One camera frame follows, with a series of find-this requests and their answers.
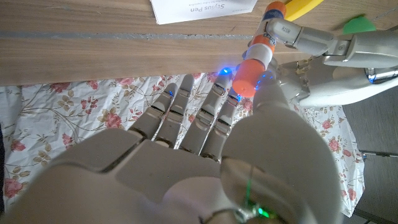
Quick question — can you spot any floral curtain backdrop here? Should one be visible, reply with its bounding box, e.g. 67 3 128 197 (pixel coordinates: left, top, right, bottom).
0 72 366 218

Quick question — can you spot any glue stick with blue label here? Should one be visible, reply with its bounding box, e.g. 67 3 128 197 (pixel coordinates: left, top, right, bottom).
245 1 287 71

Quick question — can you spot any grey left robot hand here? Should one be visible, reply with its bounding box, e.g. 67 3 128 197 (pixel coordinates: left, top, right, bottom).
264 17 398 108

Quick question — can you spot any white stylus pen box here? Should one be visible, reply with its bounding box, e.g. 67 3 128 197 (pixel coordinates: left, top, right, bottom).
150 0 258 26

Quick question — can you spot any orange glue stick cap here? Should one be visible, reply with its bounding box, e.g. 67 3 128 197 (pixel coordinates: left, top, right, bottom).
232 58 266 98

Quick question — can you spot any yellow toy banana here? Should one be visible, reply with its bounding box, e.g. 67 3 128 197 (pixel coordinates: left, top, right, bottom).
284 0 324 22

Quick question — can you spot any green toy apple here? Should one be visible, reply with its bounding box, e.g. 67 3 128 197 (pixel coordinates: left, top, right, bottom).
343 16 377 35

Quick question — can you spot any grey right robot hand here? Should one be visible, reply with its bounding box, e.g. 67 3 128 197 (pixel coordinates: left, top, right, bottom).
0 67 343 224

